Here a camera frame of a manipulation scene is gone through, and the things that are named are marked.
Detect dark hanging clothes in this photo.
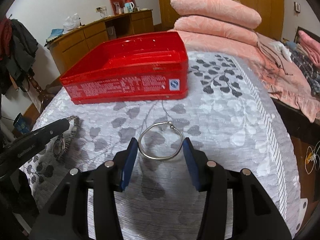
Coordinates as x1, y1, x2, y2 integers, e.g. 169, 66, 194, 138
0, 17, 39, 95

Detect red tin box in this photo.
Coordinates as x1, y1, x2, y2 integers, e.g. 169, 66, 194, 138
59, 31, 189, 105

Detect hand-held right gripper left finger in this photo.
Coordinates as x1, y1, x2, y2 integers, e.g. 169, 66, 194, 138
29, 138, 138, 240

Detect beige fringed scarf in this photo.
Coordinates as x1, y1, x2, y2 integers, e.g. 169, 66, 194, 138
256, 34, 297, 77

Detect pink blanket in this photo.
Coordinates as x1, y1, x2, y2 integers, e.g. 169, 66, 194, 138
167, 29, 320, 123

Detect wooden wardrobe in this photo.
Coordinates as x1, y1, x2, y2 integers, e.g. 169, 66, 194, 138
156, 0, 285, 42

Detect wooden coat stand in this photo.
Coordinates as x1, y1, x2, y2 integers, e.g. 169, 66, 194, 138
27, 72, 63, 113

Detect silver bangle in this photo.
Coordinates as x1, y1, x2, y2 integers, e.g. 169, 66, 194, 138
138, 121, 185, 160

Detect pink folded clothes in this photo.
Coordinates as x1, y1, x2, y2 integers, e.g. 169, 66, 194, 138
299, 30, 320, 65

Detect blue box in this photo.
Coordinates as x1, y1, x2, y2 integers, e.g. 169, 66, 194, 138
14, 114, 32, 135

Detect white cable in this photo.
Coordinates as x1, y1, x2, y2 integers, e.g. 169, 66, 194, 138
306, 140, 320, 175

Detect wooden sideboard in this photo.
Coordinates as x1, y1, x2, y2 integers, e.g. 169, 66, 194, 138
46, 9, 154, 74

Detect light blue cloth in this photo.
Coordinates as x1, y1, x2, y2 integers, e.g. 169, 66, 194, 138
286, 41, 299, 53

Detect blue plaid cloth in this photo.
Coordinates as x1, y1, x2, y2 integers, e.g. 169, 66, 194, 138
291, 52, 320, 95

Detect grey leaf-print bedspread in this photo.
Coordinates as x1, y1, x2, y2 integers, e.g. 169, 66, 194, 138
19, 51, 310, 240

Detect white plastic bag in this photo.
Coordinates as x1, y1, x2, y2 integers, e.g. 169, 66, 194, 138
62, 13, 82, 32

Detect silver wristwatch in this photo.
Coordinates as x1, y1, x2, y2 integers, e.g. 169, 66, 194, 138
53, 116, 81, 161

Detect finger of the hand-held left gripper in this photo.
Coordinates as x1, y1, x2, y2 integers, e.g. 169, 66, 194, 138
31, 118, 72, 144

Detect white cloth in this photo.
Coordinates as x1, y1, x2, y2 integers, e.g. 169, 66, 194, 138
271, 41, 293, 58

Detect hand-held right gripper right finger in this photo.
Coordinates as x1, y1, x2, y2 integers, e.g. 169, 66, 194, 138
182, 137, 293, 240

